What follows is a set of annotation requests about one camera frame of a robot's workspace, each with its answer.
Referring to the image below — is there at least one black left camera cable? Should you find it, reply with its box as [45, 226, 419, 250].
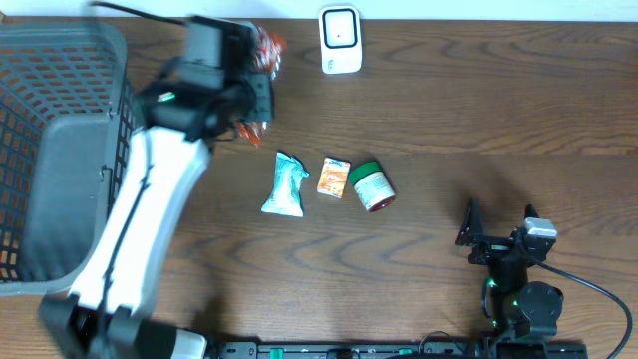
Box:
[89, 0, 188, 27]

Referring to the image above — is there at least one teal white wipes packet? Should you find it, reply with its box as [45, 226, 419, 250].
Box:
[261, 152, 309, 217]

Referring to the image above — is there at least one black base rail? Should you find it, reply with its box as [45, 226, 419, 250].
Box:
[206, 340, 589, 359]

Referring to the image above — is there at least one green lid white jar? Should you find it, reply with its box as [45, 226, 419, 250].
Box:
[349, 161, 396, 212]

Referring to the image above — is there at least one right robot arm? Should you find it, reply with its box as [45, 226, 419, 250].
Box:
[455, 201, 564, 358]

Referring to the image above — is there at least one black right camera cable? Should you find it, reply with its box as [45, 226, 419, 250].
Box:
[522, 243, 634, 359]

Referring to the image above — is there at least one orange Kleenex tissue pack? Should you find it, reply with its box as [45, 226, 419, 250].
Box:
[317, 158, 351, 198]

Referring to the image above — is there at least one red white snack packet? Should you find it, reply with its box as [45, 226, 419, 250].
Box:
[238, 27, 286, 147]

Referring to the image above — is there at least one black camera cable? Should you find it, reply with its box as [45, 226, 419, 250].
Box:
[89, 0, 188, 27]
[522, 243, 634, 359]

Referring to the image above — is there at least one grey plastic mesh basket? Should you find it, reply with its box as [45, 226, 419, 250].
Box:
[1, 22, 138, 296]

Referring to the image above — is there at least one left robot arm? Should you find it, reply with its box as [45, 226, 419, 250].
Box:
[39, 16, 281, 358]

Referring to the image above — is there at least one white barcode scanner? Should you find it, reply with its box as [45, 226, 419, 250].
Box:
[318, 5, 363, 75]

